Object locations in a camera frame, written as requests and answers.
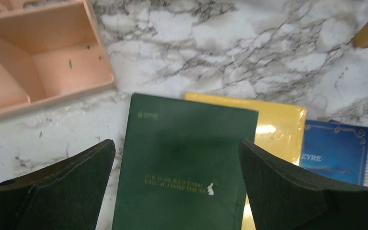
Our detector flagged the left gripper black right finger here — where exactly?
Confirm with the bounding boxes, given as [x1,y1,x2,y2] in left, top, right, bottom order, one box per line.
[238,139,368,230]

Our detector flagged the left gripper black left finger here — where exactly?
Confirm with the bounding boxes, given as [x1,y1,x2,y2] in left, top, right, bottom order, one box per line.
[0,139,115,230]

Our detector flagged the yellow book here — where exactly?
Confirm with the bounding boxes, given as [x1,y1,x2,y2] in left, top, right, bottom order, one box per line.
[184,92,307,230]

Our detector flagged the blue orange book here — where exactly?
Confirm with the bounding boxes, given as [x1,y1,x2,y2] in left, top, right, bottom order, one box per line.
[299,120,368,185]

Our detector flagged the dark green book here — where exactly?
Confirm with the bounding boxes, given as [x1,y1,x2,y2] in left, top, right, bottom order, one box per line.
[112,93,258,230]

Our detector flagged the orange plastic file organizer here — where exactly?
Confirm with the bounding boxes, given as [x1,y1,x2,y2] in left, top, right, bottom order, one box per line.
[0,0,115,117]

